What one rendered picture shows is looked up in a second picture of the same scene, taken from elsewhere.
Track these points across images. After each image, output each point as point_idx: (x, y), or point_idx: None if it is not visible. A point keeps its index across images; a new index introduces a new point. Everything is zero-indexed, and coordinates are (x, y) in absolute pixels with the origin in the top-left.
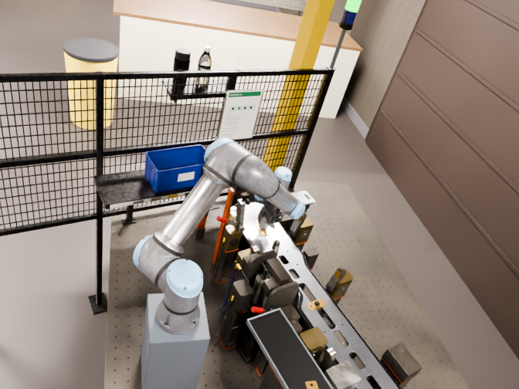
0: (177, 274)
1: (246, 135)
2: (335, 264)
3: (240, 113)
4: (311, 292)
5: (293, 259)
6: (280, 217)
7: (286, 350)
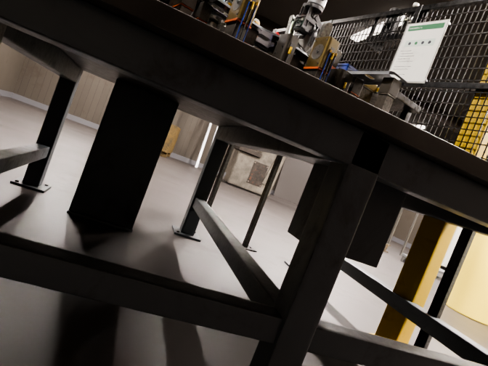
0: None
1: (417, 78)
2: None
3: (416, 49)
4: (223, 9)
5: (266, 34)
6: (302, 19)
7: None
